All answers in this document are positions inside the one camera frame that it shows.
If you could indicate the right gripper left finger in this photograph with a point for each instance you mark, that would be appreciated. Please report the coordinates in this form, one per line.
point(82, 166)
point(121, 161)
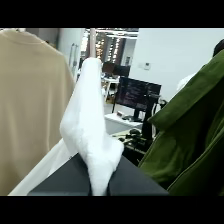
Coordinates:
point(66, 181)

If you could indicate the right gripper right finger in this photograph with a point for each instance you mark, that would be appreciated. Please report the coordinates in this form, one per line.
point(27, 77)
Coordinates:
point(133, 181)

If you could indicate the white long-sleeved shirt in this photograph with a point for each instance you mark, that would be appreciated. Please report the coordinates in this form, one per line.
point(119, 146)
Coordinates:
point(88, 126)

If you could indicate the green garment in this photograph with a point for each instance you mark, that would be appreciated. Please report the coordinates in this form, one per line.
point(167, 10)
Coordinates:
point(190, 140)

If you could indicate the beige garment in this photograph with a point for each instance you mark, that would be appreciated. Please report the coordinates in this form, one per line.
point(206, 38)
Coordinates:
point(30, 106)

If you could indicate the black computer monitor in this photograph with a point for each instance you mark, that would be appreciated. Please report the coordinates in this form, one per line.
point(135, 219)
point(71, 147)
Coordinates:
point(135, 93)

